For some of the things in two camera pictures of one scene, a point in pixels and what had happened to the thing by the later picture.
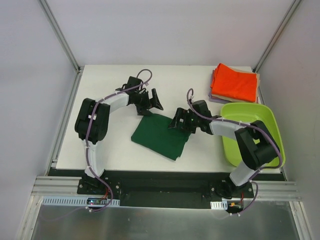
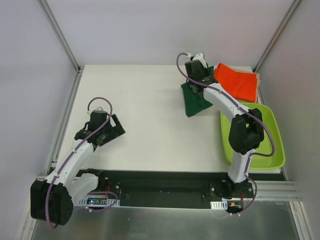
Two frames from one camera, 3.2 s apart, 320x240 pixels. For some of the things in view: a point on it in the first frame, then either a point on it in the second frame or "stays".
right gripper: (183, 120) → (196, 88)
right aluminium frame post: (265, 53) stays
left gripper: (149, 102) → (110, 130)
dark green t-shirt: (152, 130) → (194, 101)
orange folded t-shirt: (226, 82) stays
